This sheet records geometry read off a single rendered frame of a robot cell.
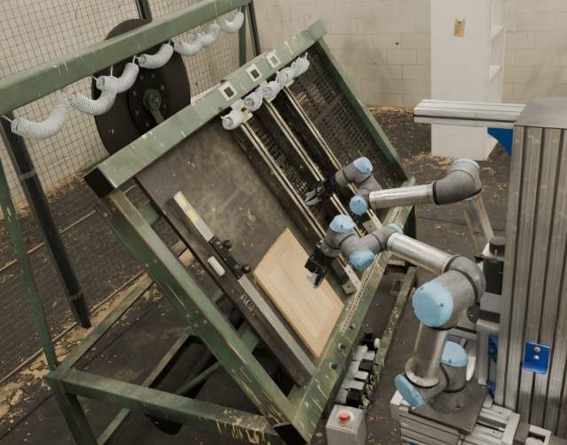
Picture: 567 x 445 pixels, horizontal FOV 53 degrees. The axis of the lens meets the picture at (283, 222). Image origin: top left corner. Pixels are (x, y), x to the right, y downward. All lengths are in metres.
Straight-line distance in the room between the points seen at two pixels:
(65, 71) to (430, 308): 1.74
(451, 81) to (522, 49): 1.45
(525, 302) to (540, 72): 5.62
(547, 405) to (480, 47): 4.29
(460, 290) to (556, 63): 5.88
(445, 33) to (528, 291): 4.35
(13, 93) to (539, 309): 1.99
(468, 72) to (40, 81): 4.49
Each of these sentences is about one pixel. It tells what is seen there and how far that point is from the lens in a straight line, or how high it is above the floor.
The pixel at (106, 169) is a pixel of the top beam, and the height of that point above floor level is 1.94.
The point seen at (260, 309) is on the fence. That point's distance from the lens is 2.32.
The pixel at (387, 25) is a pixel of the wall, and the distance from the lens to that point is 7.77.
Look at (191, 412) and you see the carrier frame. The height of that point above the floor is 0.79.
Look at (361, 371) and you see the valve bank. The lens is 2.69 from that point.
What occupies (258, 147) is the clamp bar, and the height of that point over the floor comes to 1.67.
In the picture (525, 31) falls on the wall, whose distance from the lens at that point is 7.32.
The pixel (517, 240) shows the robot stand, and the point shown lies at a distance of 1.87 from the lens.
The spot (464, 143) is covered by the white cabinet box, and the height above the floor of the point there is 0.18.
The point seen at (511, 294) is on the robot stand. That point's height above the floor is 1.44.
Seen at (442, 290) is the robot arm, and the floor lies 1.67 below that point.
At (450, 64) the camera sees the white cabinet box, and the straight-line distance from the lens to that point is 6.10.
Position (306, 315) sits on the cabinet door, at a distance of 2.56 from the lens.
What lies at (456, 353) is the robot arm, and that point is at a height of 1.27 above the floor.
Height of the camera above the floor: 2.64
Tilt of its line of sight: 29 degrees down
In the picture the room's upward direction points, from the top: 9 degrees counter-clockwise
